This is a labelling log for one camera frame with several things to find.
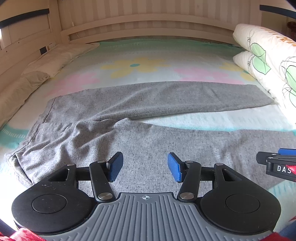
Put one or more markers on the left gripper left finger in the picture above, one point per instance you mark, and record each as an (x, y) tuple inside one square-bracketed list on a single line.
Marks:
[(100, 173)]

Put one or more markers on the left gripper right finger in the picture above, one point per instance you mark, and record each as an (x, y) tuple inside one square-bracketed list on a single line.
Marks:
[(190, 174)]

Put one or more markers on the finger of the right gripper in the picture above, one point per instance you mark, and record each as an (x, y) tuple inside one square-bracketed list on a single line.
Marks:
[(287, 152)]

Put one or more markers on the grey sweatpants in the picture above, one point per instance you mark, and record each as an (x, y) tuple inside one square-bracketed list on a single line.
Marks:
[(94, 124)]

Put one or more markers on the white leaf print upper pillow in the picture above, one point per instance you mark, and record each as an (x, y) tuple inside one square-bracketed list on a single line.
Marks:
[(277, 53)]

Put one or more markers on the beige pillow near headboard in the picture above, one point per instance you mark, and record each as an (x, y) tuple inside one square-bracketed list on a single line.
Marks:
[(58, 57)]

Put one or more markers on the cream wooden headboard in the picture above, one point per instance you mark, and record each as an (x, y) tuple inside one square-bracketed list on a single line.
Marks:
[(26, 28)]

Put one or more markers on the beige pillow near camera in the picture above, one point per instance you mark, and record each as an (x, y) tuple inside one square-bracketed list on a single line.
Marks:
[(15, 95)]

